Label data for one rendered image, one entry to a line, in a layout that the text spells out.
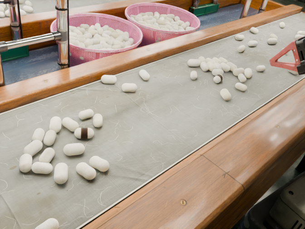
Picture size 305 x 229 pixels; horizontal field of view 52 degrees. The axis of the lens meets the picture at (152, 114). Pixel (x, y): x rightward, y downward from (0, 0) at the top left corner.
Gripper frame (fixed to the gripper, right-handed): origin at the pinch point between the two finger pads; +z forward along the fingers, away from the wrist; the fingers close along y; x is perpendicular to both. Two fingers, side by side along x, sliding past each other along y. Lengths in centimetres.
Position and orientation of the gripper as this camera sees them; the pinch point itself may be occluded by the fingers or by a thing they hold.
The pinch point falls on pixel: (273, 61)
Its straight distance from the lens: 75.2
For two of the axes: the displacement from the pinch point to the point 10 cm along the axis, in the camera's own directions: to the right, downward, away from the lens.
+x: 3.2, 9.4, 1.4
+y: -7.0, 3.3, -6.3
